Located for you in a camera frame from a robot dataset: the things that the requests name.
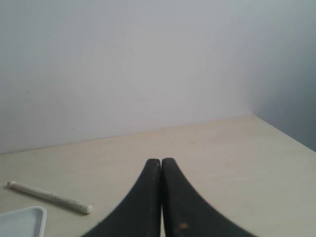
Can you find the white plastic tray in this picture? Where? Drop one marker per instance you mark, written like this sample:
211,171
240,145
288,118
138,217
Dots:
26,222

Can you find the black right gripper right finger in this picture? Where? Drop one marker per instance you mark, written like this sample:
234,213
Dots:
186,213

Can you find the white drumstick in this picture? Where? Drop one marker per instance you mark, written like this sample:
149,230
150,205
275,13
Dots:
63,201

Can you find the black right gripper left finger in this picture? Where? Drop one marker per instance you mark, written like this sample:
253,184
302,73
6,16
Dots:
139,213

